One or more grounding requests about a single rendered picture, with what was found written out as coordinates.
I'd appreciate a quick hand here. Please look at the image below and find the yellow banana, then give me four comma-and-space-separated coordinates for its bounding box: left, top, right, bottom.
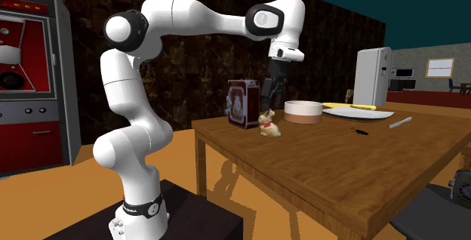
322, 101, 378, 112

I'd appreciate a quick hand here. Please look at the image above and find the wooden table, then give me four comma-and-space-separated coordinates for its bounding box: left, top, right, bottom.
191, 100, 471, 240

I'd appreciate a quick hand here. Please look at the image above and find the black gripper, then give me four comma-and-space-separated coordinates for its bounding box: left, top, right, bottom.
260, 58, 291, 112

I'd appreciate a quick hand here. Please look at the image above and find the white knife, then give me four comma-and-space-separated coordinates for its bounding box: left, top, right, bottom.
387, 115, 414, 130

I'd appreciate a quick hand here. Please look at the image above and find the red box with picture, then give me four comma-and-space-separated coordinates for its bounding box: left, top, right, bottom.
227, 79, 261, 130

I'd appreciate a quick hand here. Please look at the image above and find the window with wooden frame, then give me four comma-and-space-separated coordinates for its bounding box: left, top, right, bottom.
425, 57, 456, 79

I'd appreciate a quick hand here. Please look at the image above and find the black round device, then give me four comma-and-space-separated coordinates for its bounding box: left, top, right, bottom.
448, 168, 471, 211

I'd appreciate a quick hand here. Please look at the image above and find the white and brown bowl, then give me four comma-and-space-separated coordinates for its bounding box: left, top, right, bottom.
283, 100, 324, 125

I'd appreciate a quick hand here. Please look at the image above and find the beige dog figure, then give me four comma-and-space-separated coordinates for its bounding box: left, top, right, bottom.
257, 109, 282, 138

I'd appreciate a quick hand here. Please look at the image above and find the red and grey machine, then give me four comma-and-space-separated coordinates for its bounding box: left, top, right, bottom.
0, 0, 82, 180

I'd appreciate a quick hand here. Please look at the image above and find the dark robot stand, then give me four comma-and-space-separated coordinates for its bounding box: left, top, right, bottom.
44, 179, 245, 240

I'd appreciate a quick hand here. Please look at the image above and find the black cabinet with microwave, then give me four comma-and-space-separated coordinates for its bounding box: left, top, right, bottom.
387, 66, 417, 94

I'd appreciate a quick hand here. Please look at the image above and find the white refrigerator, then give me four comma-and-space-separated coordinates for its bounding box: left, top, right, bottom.
352, 46, 394, 108

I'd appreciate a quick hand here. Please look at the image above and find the white plate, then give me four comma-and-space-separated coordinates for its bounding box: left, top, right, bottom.
322, 106, 396, 122

